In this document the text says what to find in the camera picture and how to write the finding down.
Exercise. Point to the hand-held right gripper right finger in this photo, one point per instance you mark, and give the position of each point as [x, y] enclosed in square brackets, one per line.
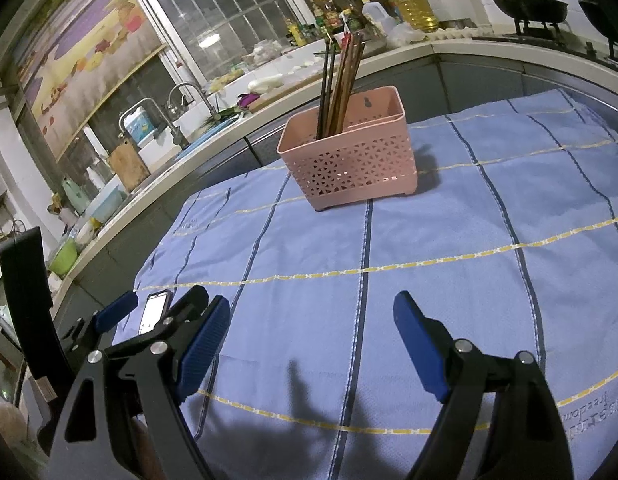
[419, 350]

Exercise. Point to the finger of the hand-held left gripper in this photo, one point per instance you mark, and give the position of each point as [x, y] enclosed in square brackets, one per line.
[116, 310]
[186, 305]

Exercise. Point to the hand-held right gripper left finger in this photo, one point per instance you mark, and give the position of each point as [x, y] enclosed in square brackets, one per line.
[204, 350]

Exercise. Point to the pink perforated plastic basket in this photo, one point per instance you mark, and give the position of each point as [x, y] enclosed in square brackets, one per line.
[354, 160]

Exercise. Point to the bunch of chopsticks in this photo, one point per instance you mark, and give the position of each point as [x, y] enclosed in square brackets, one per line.
[341, 90]

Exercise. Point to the smartphone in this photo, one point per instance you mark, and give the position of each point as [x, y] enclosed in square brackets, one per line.
[153, 310]

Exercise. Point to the green bowl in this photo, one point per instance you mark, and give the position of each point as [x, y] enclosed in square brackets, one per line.
[63, 259]

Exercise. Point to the blue plastic basin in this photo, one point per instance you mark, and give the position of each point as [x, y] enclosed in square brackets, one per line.
[105, 202]

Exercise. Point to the green detergent bottle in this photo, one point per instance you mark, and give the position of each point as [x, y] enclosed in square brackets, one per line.
[75, 195]

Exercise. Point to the blue checked tablecloth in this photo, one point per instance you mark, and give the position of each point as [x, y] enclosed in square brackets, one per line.
[439, 220]

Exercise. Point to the wooden cutting board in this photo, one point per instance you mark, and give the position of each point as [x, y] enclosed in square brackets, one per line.
[128, 162]

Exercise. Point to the grey kitchen counter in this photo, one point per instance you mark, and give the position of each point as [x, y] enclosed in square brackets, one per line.
[214, 136]

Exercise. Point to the blue white water purifier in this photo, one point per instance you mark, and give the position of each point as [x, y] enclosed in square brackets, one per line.
[139, 127]

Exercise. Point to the chrome faucet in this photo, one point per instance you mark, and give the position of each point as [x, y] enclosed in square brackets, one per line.
[189, 87]

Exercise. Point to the barred window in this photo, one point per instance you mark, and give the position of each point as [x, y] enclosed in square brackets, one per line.
[224, 15]

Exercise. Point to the egg tray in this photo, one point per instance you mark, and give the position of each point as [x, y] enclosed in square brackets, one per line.
[456, 33]

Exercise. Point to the row of sauce bottles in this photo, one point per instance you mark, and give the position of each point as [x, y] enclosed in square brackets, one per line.
[326, 17]

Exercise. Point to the white plastic jug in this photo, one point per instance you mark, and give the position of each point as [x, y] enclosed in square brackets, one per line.
[378, 17]

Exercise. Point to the yellow cooking oil bottle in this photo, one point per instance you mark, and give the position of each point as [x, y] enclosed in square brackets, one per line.
[416, 10]

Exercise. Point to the gas stove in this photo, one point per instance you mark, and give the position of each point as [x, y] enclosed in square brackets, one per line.
[564, 40]

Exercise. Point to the black wok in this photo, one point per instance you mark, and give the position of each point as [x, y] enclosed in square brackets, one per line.
[601, 17]
[529, 7]

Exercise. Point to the wall poster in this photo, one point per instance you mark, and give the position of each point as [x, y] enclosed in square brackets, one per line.
[84, 60]

